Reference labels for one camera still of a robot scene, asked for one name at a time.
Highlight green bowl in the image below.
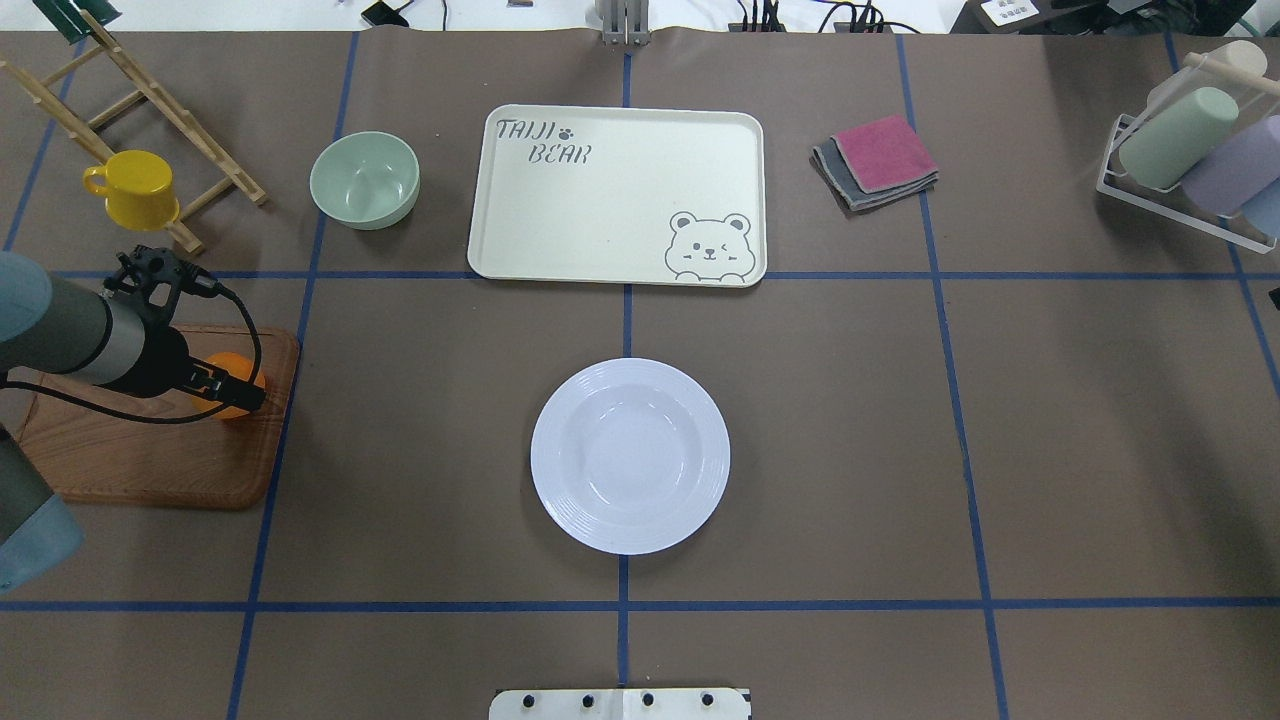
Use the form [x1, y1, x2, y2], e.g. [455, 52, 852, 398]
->
[308, 131, 421, 231]

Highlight orange fruit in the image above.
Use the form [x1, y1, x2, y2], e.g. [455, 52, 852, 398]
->
[189, 352, 253, 421]

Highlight blue cup on rack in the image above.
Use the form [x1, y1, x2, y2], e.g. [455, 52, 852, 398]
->
[1242, 179, 1280, 238]

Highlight wooden dish rack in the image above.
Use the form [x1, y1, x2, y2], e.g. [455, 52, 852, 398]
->
[0, 10, 269, 255]

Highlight white wire cup rack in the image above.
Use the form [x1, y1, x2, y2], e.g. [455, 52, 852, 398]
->
[1096, 53, 1277, 254]

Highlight green cup on rack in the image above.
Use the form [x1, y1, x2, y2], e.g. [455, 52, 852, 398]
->
[1117, 87, 1239, 190]

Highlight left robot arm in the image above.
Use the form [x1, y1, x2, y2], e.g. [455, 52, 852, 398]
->
[1, 246, 266, 592]

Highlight yellow mug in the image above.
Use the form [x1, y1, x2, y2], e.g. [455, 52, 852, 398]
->
[82, 149, 180, 232]

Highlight white round plate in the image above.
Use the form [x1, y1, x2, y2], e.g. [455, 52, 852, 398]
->
[530, 357, 732, 556]

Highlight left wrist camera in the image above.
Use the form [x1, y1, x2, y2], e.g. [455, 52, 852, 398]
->
[102, 245, 223, 329]

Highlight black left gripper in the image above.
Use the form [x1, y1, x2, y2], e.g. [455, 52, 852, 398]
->
[128, 325, 268, 413]

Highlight wooden cutting board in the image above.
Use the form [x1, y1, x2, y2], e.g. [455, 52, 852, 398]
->
[10, 328, 300, 510]

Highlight purple cup on rack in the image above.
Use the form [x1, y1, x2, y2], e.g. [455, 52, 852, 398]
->
[1180, 114, 1279, 217]

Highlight cream cup on rack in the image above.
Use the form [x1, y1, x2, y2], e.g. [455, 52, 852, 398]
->
[1146, 40, 1268, 108]

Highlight pink folded cloth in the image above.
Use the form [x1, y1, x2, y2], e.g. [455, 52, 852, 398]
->
[832, 115, 938, 193]

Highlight cream bear tray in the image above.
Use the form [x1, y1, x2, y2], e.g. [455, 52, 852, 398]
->
[467, 104, 768, 288]

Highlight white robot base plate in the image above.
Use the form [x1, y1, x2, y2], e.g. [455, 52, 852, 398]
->
[488, 687, 753, 719]

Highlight dark green cup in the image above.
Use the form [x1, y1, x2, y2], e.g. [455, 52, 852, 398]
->
[32, 0, 122, 45]

